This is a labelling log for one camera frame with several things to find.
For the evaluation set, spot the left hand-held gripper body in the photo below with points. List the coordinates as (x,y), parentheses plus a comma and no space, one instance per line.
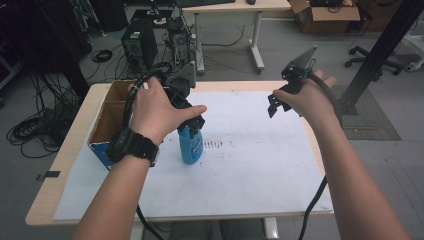
(180,86)

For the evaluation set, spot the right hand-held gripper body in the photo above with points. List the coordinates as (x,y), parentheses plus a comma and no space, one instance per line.
(295,74)

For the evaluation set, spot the blue plastic bottle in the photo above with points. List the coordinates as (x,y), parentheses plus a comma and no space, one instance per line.
(191,146)

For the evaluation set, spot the person's right hand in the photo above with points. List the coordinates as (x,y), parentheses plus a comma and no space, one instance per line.
(309,98)

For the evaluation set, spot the person's left hand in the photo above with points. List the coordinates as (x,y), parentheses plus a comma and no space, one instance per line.
(159,107)

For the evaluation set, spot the white paper sheet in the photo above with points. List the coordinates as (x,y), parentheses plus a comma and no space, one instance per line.
(233,160)

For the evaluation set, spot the black wristwatch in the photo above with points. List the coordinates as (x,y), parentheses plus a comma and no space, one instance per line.
(133,145)

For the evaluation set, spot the black computer tower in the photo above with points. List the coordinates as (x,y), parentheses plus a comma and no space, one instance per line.
(139,43)

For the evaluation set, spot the brown cardboard box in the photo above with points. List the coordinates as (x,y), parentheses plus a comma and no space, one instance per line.
(325,15)

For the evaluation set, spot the black office chair base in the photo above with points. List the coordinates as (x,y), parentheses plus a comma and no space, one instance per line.
(371,60)

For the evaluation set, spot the white-legged desk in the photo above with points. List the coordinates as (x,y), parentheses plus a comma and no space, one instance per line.
(233,20)

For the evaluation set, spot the dark floor mat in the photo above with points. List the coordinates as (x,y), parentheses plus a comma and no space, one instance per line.
(366,120)

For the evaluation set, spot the black metal stand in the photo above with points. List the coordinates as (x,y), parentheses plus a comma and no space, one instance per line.
(376,56)

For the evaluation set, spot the black keyboard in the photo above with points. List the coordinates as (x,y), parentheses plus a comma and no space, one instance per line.
(203,2)

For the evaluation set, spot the person's lap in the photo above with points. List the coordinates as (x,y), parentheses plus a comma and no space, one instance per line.
(216,230)

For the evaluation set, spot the black tape piece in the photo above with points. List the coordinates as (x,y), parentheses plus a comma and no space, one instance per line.
(49,174)

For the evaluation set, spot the open-frame computer tower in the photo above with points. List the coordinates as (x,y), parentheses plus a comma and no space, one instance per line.
(178,43)

